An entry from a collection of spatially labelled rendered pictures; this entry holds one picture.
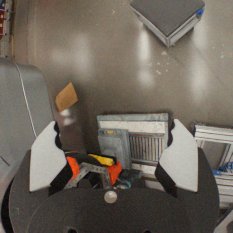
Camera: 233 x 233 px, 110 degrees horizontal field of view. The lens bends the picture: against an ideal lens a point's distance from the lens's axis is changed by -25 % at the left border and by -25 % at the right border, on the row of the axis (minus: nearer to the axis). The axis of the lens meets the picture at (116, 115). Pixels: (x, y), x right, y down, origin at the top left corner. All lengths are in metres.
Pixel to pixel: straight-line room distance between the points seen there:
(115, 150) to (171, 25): 1.18
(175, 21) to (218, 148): 0.99
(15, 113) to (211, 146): 1.34
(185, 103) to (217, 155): 0.53
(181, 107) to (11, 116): 1.26
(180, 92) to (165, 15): 0.64
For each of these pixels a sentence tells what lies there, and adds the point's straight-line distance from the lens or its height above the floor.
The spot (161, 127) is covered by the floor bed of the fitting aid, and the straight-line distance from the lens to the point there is 1.12.
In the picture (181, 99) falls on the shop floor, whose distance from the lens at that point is 1.13.
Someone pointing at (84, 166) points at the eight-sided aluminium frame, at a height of 0.77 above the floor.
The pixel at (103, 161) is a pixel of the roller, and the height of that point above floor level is 0.54.
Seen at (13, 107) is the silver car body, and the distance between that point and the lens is 0.69.
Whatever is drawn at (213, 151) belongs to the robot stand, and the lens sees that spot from 1.12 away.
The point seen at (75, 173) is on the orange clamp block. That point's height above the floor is 0.85.
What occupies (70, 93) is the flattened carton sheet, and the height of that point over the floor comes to 0.01.
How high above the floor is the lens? 1.11
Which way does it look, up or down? 58 degrees down
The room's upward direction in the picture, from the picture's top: 119 degrees counter-clockwise
